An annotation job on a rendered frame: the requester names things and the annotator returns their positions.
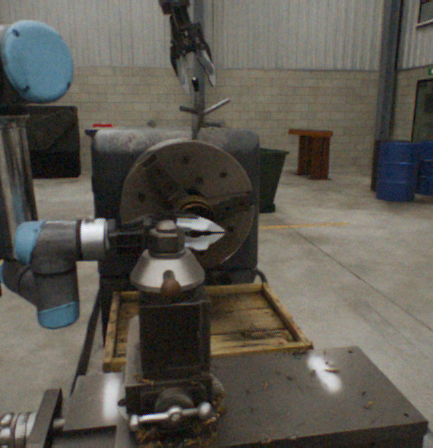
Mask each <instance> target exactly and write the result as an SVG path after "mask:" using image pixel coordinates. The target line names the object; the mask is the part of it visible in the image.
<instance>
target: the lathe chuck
mask: <svg viewBox="0 0 433 448"><path fill-rule="evenodd" d="M153 152H154V154H155V155H156V156H157V157H158V159H159V161H160V162H161V163H162V164H163V166H164V167H165V168H166V169H167V170H168V172H169V173H171V174H172V175H173V176H174V178H175V179H176V180H177V181H178V183H179V184H180V185H181V186H182V187H183V189H184V190H187V189H192V190H196V191H198V192H200V193H201V195H202V196H203V197H204V198H212V197H218V196H224V195H230V193H236V192H242V191H249V190H253V188H252V185H251V182H250V179H249V177H248V175H247V173H246V172H245V170H244V169H242V167H241V166H240V165H239V164H238V162H237V161H236V160H235V159H234V157H232V156H231V155H230V154H229V153H227V152H226V151H224V150H223V149H221V148H219V147H217V146H215V145H212V144H210V143H207V142H204V141H200V140H197V141H196V140H191V139H175V140H169V141H165V142H163V143H160V144H158V145H156V146H154V147H152V148H151V149H149V150H148V151H146V152H145V153H144V154H143V155H142V156H141V157H140V159H139V160H138V161H137V162H136V163H135V165H134V166H132V167H131V169H130V171H129V172H128V174H127V177H126V179H125V182H124V185H123V189H122V193H121V200H120V215H121V221H122V223H124V222H127V221H129V220H132V219H135V218H138V217H140V216H143V215H145V214H160V212H159V211H160V210H162V211H167V210H169V205H171V203H169V202H168V201H167V199H166V198H165V196H164V195H163V193H162V192H161V191H160V189H159V188H158V186H157V185H156V184H155V183H154V181H153V180H152V179H151V178H150V177H149V175H148V174H147V173H146V172H145V168H144V167H143V166H142V165H141V163H142V162H143V161H144V160H146V159H147V157H148V156H149V155H150V154H152V153H153ZM250 208H251V211H247V212H240V213H235V214H233V216H230V217H224V218H222V220H220V221H215V223H216V224H217V225H219V226H220V227H222V228H223V229H224V236H223V237H221V238H220V239H219V240H218V241H216V242H215V243H213V244H210V245H209V247H208V249H206V250H202V251H197V250H192V251H191V253H192V254H193V255H194V257H195V258H196V260H197V261H198V263H199V264H200V266H201V267H202V270H203V271H204V270H208V269H211V267H214V266H216V265H218V264H220V263H222V262H223V261H225V260H226V259H227V258H229V257H230V256H231V255H232V254H233V253H234V252H235V251H236V250H237V249H238V248H239V247H240V246H241V244H242V243H244V241H245V240H246V238H247V236H248V234H249V232H250V228H251V226H252V222H253V218H254V211H255V206H254V205H252V206H251V207H250Z"/></svg>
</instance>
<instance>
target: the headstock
mask: <svg viewBox="0 0 433 448"><path fill-rule="evenodd" d="M206 127H210V126H206ZM213 128H214V129H215V130H210V129H213ZM228 128H230V127H225V129H226V130H223V128H222V129H221V128H218V127H210V128H200V131H199V132H198V137H197V140H200V141H204V142H207V143H210V144H212V145H215V146H217V147H219V148H221V149H223V150H224V151H226V152H227V153H229V154H230V155H231V156H232V157H234V159H235V160H236V161H237V162H238V164H239V165H240V166H241V167H242V169H244V170H245V172H246V173H247V175H248V177H249V179H250V182H251V185H253V186H252V188H253V190H251V197H252V205H254V206H255V211H254V218H253V222H252V226H251V228H250V232H249V234H248V236H247V238H246V240H245V241H244V243H242V244H241V246H240V247H239V248H238V249H237V250H236V251H235V252H234V253H233V254H232V255H231V256H230V257H229V258H227V259H226V260H225V261H223V262H222V263H220V264H218V265H216V266H214V267H211V269H208V270H204V271H223V270H240V269H252V267H255V266H256V265H257V264H258V239H259V171H260V138H259V136H258V135H257V133H256V132H254V131H252V130H247V129H238V128H234V129H228ZM177 138H191V139H192V130H191V126H156V127H155V128H152V127H149V126H118V127H117V128H113V129H104V130H100V131H98V132H96V134H95V136H94V138H91V145H90V154H91V172H92V176H91V189H92V192H93V207H94V219H104V218H105V219H106V220H107V222H108V219H116V225H117V229H118V228H121V224H122V221H121V215H120V207H119V206H120V205H119V204H120V200H121V193H122V189H123V185H124V182H125V179H126V176H127V174H128V172H129V170H130V168H131V166H132V165H134V164H135V162H136V161H137V160H138V159H139V157H140V156H141V155H142V154H143V153H144V152H145V151H146V150H148V149H149V148H151V147H152V146H154V145H156V144H158V143H160V142H163V141H166V140H171V139H177ZM116 183H117V184H116ZM108 198H109V199H108ZM253 242H254V243H253ZM141 256H142V255H139V256H117V257H118V258H109V257H108V259H107V260H98V273H99V274H100V275H101V276H104V277H114V276H130V273H131V272H132V270H134V269H135V266H136V264H137V262H138V261H139V259H140V257H141ZM247 262H248V263H247ZM124 265H125V266H124ZM117 267H118V269H117Z"/></svg>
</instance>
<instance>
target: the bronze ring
mask: <svg viewBox="0 0 433 448"><path fill-rule="evenodd" d="M174 209H178V210H183V211H186V212H188V213H192V212H201V213H203V214H204V216H203V218H204V219H206V220H210V221H212V222H214V223H215V212H214V209H213V207H212V205H211V204H210V203H209V202H208V201H206V200H205V199H203V198H201V197H198V196H189V197H186V198H183V199H182V200H180V201H179V202H178V203H177V204H176V206H175V207H174ZM210 233H212V232H210V230H204V232H200V230H196V229H193V230H191V232H188V233H185V235H187V234H188V235H190V236H197V235H199V234H210Z"/></svg>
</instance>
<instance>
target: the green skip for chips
mask: <svg viewBox="0 0 433 448"><path fill-rule="evenodd" d="M287 154H289V151H285V150H277V149H270V148H263V147H260V171H259V214H263V213H274V212H275V204H273V202H274V198H275V193H276V189H277V186H278V182H279V178H281V174H282V171H283V167H284V163H285V160H286V155H287Z"/></svg>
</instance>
